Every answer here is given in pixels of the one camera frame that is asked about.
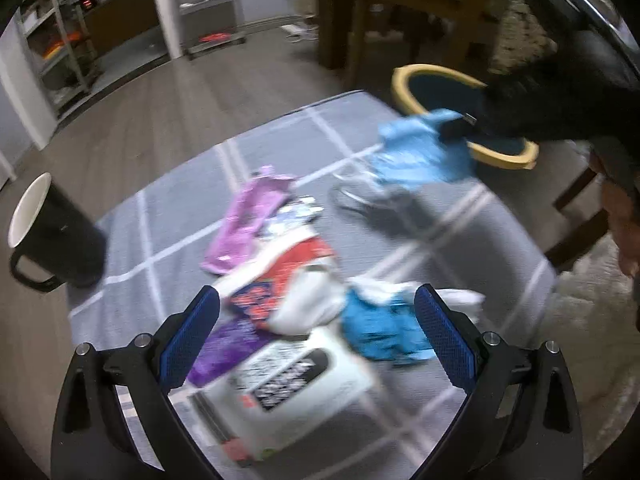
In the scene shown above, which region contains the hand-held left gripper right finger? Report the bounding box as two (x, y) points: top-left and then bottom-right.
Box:
(414, 284), (586, 480)

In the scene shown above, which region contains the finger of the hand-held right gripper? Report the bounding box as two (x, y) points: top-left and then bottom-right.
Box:
(439, 112), (483, 141)

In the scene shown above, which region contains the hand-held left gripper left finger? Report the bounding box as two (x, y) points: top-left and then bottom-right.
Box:
(50, 285), (236, 480)

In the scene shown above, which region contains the purple packet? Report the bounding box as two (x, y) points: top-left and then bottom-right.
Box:
(187, 317), (273, 388)

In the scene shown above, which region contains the white tissue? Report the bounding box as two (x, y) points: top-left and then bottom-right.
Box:
(435, 287), (487, 326)

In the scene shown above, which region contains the dark bin with yellow rim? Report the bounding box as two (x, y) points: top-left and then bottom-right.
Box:
(391, 64), (540, 170)

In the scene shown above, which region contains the light blue face mask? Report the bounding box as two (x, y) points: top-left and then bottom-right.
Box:
(331, 109), (478, 211)

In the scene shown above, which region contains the blue wrapper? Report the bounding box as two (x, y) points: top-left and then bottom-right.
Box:
(341, 282), (436, 363)

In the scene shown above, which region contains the red and orange packet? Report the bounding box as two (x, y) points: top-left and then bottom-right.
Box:
(225, 237), (336, 333)

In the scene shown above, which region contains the white paper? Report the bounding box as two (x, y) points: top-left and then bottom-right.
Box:
(272, 265), (348, 336)

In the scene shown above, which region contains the pink wrapper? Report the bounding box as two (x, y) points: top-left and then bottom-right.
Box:
(200, 165), (296, 276)

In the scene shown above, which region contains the silver foil wrapper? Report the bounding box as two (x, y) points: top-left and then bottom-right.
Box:
(262, 197), (323, 233)

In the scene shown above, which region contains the person's right hand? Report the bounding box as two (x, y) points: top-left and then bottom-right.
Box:
(589, 152), (640, 278)

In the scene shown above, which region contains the table with lace tablecloth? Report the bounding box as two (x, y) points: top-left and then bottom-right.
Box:
(295, 0), (576, 76)

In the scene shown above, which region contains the dark wooden chair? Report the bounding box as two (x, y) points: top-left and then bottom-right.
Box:
(542, 170), (613, 273)

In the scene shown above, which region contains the grey checked tablecloth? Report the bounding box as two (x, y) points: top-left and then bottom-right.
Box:
(67, 90), (558, 480)

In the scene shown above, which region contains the beige shaggy rug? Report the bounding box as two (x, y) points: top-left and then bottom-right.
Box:
(542, 235), (640, 461)

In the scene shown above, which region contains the black mug white inside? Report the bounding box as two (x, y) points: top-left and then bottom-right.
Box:
(7, 172), (108, 292)

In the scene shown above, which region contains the white power strip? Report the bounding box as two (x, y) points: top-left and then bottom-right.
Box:
(280, 22), (318, 41)

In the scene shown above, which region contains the grey rolling cart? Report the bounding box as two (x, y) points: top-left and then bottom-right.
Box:
(170, 0), (247, 58)

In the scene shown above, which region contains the metal shelf rack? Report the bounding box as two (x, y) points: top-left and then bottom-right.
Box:
(15, 0), (103, 121)

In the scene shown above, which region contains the wooden kitchen counter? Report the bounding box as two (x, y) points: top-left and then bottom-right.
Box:
(82, 0), (161, 56)

